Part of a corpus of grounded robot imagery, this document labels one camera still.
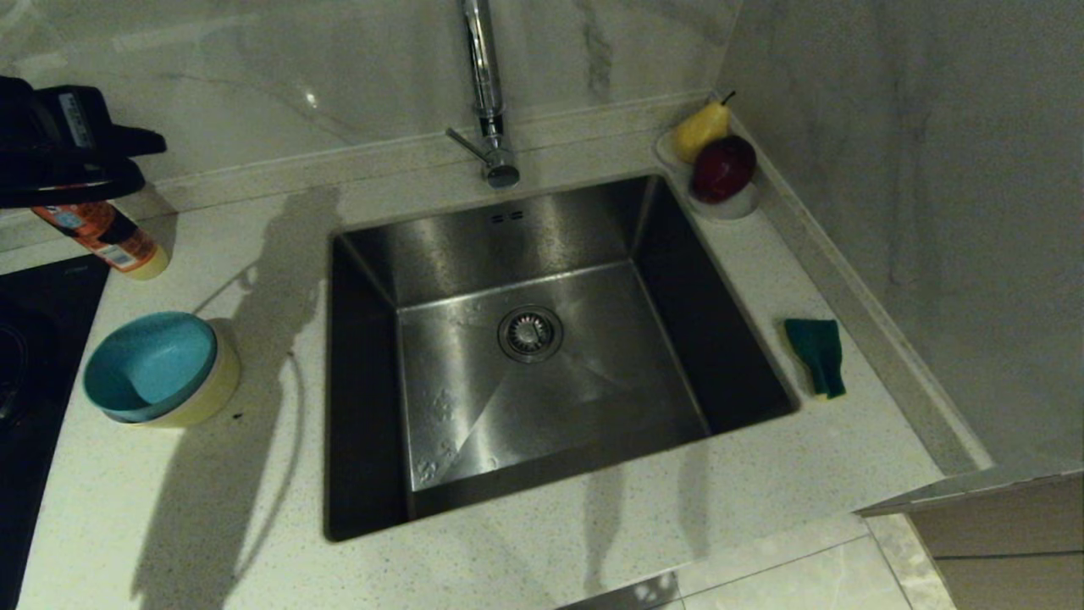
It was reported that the blue plastic bowl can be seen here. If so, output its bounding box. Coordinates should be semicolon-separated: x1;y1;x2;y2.
82;311;219;423

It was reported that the yellow pear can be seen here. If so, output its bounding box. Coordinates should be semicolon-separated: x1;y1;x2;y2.
675;91;738;165

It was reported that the small white dish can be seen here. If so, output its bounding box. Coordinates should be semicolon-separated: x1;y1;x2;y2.
656;129;761;221

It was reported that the green and yellow sponge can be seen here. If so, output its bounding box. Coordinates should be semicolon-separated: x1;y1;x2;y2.
783;318;848;401

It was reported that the orange label detergent bottle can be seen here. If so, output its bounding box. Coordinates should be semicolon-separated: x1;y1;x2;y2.
32;201;172;282

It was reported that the chrome kitchen faucet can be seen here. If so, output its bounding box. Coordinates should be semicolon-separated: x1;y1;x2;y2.
446;0;523;189

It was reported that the stainless steel sink basin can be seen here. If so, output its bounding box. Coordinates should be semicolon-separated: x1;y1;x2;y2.
324;174;801;543

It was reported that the black induction cooktop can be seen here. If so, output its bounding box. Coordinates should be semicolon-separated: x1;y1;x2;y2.
0;257;113;610

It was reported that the metal sink drain strainer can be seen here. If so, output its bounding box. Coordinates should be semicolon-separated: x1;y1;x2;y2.
498;304;565;363

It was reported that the dark red apple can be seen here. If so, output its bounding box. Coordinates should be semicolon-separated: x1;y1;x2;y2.
692;136;759;205

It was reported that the yellow plastic bowl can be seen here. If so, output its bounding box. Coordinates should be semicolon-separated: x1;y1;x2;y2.
127;332;242;430

